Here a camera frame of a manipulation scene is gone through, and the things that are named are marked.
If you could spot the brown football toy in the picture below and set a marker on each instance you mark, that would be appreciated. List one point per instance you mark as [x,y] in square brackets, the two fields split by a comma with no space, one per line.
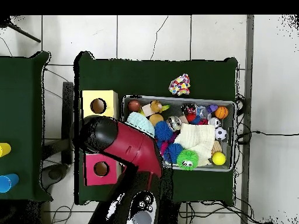
[134,105]

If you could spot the dark green table cloth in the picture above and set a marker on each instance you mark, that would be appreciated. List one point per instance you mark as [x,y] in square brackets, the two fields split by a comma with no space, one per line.
[18,105]
[140,77]

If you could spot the colourful polka dot cloth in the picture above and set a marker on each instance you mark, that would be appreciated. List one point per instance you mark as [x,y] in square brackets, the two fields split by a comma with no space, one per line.
[179,85]

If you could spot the orange basketball toy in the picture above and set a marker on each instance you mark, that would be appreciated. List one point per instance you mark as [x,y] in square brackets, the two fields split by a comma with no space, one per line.
[221,112]

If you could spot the blue cylinder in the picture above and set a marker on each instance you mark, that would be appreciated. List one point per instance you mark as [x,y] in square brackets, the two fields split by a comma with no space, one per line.
[8,183]

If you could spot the blue spiky rubber ball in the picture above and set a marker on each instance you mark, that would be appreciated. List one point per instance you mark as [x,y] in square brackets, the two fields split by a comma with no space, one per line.
[173,152]
[163,131]

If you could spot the light blue waffle cloth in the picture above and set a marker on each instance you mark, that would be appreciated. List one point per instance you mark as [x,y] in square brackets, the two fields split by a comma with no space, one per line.
[140,122]

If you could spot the green spiky rubber ball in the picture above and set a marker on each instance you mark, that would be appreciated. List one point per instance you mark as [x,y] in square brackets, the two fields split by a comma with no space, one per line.
[187,159]

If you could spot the wooden box with three holes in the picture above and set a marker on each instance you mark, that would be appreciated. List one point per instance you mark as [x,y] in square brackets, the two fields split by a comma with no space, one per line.
[107,100]

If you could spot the cream waffle cloth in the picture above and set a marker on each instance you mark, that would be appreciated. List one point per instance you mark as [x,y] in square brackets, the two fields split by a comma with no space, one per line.
[198,140]

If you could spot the black and white soccer ball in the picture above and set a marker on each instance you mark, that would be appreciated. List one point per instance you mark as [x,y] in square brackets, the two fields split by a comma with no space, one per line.
[221,133]

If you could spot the crushed silver drink can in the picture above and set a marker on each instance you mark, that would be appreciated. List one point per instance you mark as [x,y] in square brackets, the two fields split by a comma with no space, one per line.
[174,123]

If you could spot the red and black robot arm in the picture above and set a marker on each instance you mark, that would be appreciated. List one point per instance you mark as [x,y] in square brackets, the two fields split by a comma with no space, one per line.
[135,147]

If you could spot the gray round floor base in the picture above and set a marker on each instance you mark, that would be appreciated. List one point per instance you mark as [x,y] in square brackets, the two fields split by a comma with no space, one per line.
[55,173]

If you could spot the yellow cylinder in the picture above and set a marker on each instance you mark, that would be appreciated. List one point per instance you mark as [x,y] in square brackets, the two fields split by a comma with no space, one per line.
[4,149]

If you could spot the yellow foam ball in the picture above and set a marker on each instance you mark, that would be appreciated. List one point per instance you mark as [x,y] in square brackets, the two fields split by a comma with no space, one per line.
[218,158]

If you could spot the black tripod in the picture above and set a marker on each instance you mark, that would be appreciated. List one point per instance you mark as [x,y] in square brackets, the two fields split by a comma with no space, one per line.
[23,35]

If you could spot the black frame stand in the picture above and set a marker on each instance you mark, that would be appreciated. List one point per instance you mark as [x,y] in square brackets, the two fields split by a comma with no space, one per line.
[67,105]

